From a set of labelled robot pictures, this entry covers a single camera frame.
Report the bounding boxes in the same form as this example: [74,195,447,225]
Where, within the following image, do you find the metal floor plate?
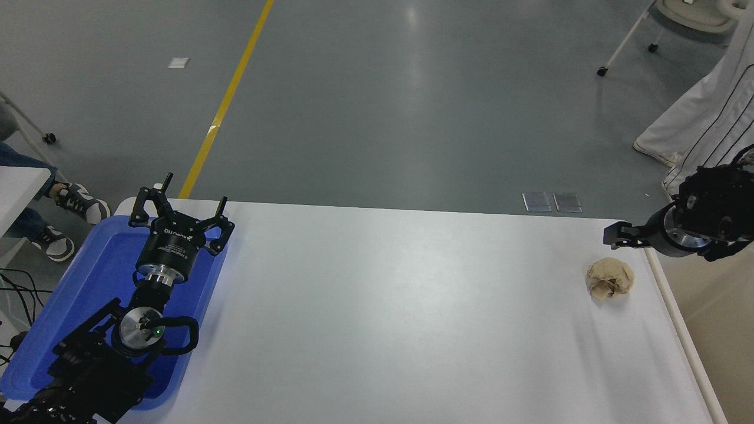
[553,191,583,213]
[522,191,553,213]

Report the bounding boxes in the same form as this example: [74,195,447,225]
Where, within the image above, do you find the white side table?
[0,167,52,267]

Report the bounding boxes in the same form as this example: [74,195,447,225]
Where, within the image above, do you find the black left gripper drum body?
[137,216,207,276]

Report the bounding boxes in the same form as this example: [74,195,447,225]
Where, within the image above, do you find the blue plastic tray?
[0,215,229,411]

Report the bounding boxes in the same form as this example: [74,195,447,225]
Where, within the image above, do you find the standing person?
[633,0,754,201]

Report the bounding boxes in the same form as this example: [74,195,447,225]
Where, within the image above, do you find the tan paper ball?
[587,257,636,300]

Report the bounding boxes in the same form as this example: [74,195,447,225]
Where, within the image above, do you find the black floor cables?
[0,268,45,365]

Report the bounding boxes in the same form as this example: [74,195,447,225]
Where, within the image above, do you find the large pale dustbin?
[644,238,754,424]

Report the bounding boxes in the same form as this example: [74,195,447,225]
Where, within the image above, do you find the chair legs with caster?
[0,91,67,182]

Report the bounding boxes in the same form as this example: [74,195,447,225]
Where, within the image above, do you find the white wheeled chair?
[597,0,744,77]

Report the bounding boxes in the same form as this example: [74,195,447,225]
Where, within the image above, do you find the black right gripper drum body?
[643,205,678,258]

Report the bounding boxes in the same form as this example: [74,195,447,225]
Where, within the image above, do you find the seated person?
[0,103,111,263]

